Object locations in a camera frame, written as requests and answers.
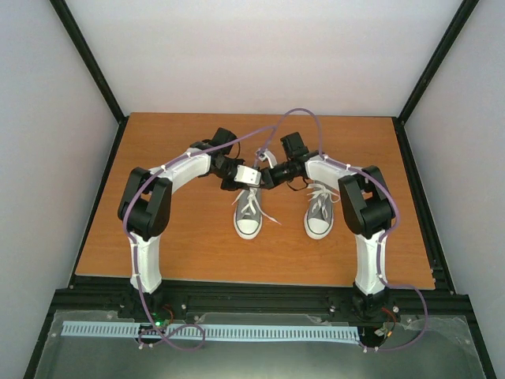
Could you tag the black right frame post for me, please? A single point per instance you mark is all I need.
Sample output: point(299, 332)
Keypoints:
point(458, 21)

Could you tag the black frame post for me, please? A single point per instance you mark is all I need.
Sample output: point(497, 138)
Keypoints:
point(458, 21)
point(88, 58)

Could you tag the white shoelace of sneaker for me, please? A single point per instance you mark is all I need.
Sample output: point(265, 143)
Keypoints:
point(248, 204)
point(321, 203)

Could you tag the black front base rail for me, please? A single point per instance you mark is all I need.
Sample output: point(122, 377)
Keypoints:
point(189, 299)

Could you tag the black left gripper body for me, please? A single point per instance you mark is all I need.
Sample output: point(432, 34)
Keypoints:
point(226, 186)

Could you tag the black left frame post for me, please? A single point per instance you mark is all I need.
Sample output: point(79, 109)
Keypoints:
point(88, 58)

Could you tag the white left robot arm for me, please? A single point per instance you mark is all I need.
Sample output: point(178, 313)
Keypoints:
point(145, 205)

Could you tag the grey sneaker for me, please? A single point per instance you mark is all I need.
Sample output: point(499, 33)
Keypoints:
point(318, 229)
point(246, 228)

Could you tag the clear plastic front sheet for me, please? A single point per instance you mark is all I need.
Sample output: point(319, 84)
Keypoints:
point(441, 347)

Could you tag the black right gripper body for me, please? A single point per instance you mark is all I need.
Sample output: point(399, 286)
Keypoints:
point(276, 180)

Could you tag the light blue cable duct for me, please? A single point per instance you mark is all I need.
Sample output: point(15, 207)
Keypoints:
point(215, 333)

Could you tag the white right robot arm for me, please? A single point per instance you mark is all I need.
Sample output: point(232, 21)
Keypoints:
point(367, 206)

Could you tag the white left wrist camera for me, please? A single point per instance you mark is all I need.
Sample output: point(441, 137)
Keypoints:
point(248, 176)

